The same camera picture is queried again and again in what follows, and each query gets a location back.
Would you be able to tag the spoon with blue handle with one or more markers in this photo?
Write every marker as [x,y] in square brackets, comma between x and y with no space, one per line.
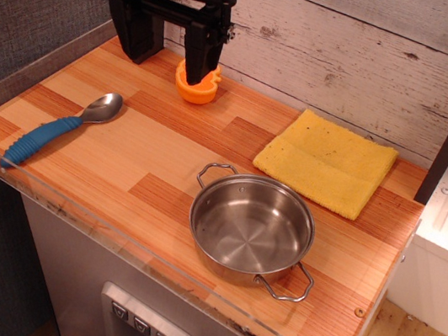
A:
[102,110]

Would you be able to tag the grey toy fridge cabinet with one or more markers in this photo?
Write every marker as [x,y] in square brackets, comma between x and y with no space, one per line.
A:
[95,292]

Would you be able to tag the silver dispenser panel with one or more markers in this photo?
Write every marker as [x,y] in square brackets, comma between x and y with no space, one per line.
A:
[124,315]

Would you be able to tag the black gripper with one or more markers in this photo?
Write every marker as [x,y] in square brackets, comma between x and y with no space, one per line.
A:
[207,23]

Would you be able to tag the orange toy orange half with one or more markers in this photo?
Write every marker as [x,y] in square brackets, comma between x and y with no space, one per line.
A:
[201,93]

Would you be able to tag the yellow folded cloth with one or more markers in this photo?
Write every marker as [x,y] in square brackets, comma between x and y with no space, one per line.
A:
[327,163]

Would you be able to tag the clear acrylic front guard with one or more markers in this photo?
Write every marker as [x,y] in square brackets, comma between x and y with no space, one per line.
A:
[154,226]

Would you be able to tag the stainless steel pot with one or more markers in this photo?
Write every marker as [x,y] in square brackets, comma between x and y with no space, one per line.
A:
[251,230]

